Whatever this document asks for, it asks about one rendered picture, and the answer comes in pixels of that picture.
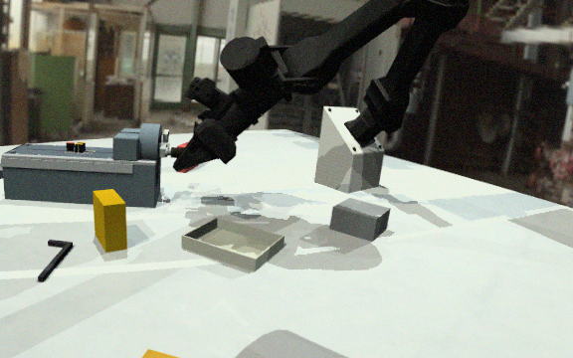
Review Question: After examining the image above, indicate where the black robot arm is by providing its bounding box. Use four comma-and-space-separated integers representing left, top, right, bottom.
185, 0, 470, 148

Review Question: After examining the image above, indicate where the black l-shaped bar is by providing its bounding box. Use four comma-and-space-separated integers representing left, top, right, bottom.
38, 240, 73, 282

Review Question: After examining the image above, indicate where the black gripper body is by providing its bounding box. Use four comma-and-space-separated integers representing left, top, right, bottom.
196, 89, 262, 164

